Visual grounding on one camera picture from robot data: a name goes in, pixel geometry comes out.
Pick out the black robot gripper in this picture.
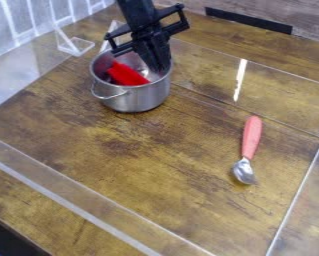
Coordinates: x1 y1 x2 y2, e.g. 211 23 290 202
104 0 190 72

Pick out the pink handled metal spoon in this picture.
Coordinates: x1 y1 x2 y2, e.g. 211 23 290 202
233 116 263 185

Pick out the red object in pot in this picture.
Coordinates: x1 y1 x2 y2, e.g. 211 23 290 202
107 61 150 86

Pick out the small silver metal pot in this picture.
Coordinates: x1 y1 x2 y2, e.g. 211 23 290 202
90 50 172 113

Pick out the clear acrylic barrier back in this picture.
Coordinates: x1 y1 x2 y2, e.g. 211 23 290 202
54 19 319 139

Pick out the clear acrylic barrier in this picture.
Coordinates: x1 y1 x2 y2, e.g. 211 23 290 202
54 19 319 139
0 140 215 256

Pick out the black strip on table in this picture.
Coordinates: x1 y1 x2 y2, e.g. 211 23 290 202
205 7 293 35

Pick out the clear acrylic barrier front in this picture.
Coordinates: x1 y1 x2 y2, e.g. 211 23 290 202
0 140 215 256

